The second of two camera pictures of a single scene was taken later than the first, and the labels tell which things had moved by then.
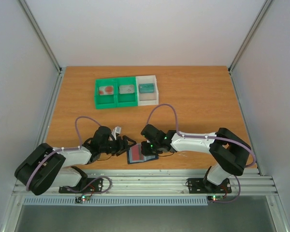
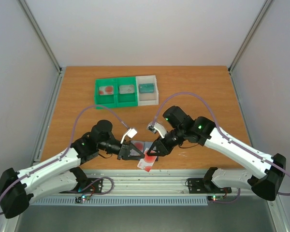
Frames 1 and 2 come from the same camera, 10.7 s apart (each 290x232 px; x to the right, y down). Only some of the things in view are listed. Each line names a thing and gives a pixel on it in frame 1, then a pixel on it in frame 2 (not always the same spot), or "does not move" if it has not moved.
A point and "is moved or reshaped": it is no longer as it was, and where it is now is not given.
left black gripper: (127, 138) → (124, 152)
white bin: (147, 98) does not move
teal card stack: (147, 88) does not move
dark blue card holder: (134, 154) is moved or reshaped
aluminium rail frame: (157, 182) does not move
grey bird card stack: (126, 89) does not move
